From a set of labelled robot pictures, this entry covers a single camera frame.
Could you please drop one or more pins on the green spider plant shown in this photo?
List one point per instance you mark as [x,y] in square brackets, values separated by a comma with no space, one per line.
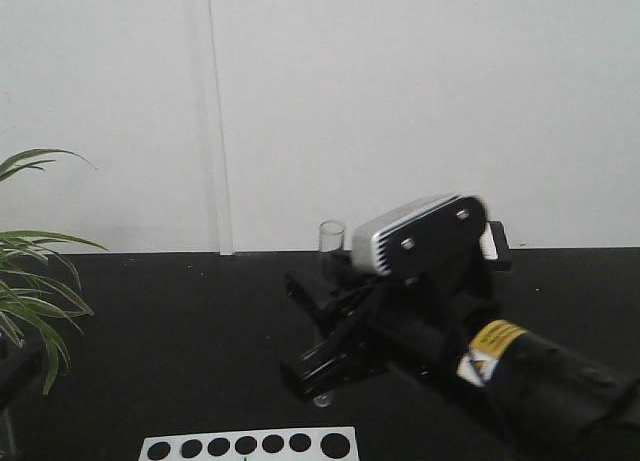
[32,299]

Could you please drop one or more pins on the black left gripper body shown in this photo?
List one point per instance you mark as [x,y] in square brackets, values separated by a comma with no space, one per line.
[19,366]

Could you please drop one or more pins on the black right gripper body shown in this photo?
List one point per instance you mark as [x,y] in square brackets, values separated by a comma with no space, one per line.
[424,323]

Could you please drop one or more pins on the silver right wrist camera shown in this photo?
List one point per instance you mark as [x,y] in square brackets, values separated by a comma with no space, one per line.
[419,236]

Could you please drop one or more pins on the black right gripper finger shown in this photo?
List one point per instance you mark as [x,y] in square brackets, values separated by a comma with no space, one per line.
[316,296]
[331,366]

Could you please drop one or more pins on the short glass test tube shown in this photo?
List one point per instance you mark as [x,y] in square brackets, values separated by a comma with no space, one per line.
[8,447]

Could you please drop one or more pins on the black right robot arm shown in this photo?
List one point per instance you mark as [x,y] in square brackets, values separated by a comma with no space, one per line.
[545,400]

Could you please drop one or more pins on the white test tube rack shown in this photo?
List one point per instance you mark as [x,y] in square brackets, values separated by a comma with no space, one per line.
[298,443]

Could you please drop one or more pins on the white wall power socket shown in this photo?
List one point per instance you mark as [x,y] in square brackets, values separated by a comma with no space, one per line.
[495,247]

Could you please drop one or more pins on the wide glass test tube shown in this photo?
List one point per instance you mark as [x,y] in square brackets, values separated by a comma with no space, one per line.
[331,239]

